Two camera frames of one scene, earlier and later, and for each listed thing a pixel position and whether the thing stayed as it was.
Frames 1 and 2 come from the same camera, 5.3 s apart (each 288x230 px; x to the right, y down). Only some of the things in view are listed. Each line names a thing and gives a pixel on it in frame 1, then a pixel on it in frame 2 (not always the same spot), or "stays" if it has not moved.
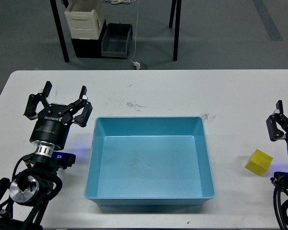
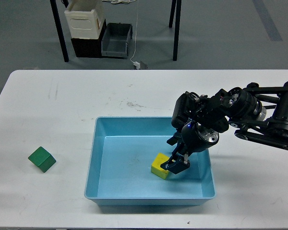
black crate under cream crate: x=90 y=48 stays
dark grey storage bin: x=114 y=43 stays
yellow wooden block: x=259 y=162 to x=156 y=168
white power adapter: x=137 y=64 stays
